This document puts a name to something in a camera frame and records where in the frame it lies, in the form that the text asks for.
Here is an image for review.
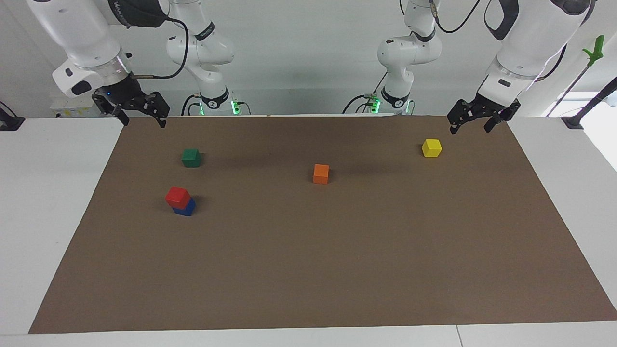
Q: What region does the black pole stand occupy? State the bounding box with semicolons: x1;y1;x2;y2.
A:
561;76;617;130

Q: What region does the green tipped metal rod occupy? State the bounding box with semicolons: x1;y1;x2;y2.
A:
547;35;605;118

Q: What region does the white cardboard box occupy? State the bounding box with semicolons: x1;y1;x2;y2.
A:
50;93;104;118

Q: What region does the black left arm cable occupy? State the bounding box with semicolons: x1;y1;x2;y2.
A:
430;0;483;34

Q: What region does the brown paper table mat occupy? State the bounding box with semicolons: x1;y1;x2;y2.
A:
28;115;617;334

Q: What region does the black left base cable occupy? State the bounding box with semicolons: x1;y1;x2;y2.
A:
343;72;389;115

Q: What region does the black desk clamp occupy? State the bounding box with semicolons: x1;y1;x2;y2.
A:
0;101;26;132

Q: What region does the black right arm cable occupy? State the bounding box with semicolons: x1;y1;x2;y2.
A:
129;16;189;80

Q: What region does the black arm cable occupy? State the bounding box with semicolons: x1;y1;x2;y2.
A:
430;0;483;34
129;16;189;80

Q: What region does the red wooden block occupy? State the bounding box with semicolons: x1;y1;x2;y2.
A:
165;187;191;210

